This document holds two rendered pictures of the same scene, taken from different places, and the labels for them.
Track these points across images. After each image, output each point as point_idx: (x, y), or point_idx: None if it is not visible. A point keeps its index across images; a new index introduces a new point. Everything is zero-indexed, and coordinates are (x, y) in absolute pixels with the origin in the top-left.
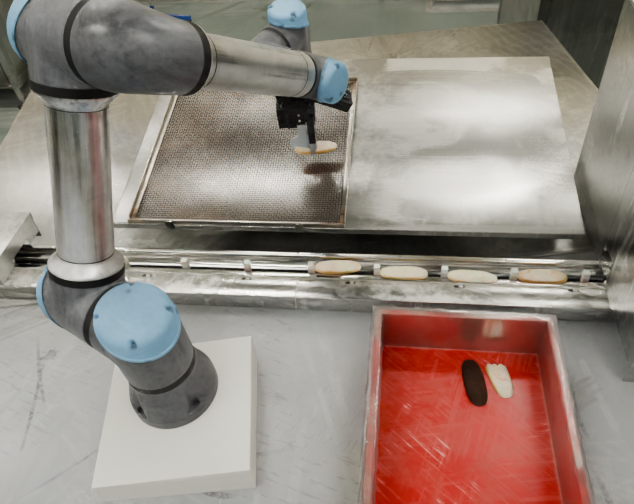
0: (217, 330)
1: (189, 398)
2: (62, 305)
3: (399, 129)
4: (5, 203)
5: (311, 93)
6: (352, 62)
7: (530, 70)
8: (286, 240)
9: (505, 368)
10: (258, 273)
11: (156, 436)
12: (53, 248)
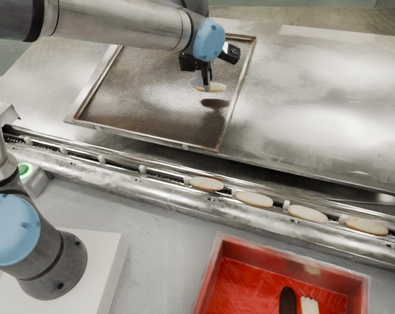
0: (109, 215)
1: (54, 283)
2: None
3: (278, 81)
4: (12, 92)
5: (187, 50)
6: (256, 24)
7: (394, 47)
8: (178, 152)
9: (316, 304)
10: (148, 176)
11: (28, 304)
12: (23, 131)
